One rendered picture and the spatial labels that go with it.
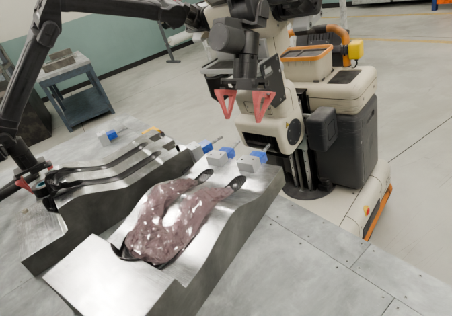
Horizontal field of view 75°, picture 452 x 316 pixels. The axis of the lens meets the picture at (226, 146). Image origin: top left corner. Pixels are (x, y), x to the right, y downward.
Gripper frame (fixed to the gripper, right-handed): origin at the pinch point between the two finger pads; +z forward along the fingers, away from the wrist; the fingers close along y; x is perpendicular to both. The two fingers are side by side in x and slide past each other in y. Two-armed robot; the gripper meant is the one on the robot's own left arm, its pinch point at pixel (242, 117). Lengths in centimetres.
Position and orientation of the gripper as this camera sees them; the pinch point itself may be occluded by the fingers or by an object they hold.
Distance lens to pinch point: 72.6
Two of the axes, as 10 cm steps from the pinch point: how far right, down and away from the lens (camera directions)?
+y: 7.3, 1.6, -6.6
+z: -0.5, 9.8, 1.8
